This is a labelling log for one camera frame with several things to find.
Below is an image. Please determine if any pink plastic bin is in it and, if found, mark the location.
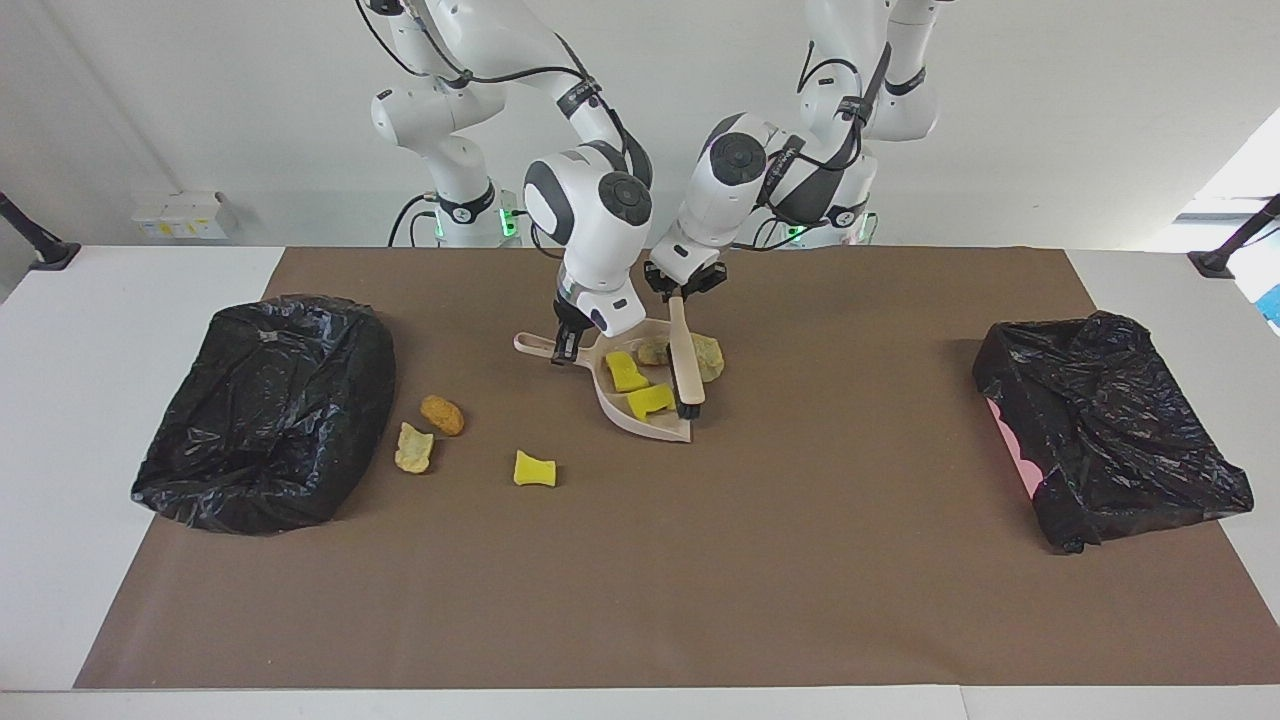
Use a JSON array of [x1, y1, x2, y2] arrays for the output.
[[985, 397, 1046, 501]]

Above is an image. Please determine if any beige plastic dustpan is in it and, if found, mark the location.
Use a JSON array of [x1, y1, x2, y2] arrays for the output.
[[513, 318, 698, 444]]

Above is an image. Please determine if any brown table mat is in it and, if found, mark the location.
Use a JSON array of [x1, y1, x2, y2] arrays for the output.
[[73, 247, 1280, 691]]

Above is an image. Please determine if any brown potato-shaped lump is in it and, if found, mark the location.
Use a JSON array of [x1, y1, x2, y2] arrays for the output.
[[419, 394, 466, 437]]

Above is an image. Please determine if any black plastic trash bag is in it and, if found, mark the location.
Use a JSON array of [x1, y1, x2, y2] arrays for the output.
[[130, 293, 398, 537], [972, 310, 1255, 554]]

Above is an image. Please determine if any white wall socket box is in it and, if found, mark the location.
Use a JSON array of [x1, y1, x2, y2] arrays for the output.
[[130, 190, 241, 241]]

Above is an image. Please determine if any black camera stand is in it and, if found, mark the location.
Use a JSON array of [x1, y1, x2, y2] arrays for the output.
[[0, 190, 81, 271], [1188, 193, 1280, 279]]

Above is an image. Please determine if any beige hand brush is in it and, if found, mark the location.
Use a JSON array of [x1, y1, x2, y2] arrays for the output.
[[668, 295, 707, 419]]

